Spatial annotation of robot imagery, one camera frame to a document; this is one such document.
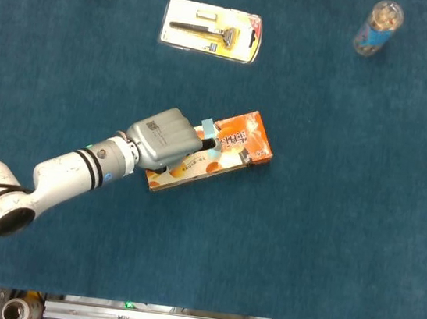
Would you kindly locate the orange snack box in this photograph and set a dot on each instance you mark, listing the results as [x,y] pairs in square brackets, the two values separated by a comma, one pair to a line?
[221,156]

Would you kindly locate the light blue paper strip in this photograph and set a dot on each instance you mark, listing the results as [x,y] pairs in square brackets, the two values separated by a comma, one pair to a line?
[210,129]

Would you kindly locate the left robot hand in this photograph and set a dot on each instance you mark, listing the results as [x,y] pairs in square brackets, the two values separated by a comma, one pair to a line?
[167,139]

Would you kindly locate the razor in yellow blister pack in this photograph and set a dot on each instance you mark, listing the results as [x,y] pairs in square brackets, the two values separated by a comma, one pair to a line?
[211,30]

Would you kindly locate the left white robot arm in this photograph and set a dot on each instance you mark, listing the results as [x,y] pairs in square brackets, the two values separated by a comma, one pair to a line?
[48,185]

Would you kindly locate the clear cylinder snack jar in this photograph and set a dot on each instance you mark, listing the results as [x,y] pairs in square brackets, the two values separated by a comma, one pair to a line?
[377,29]

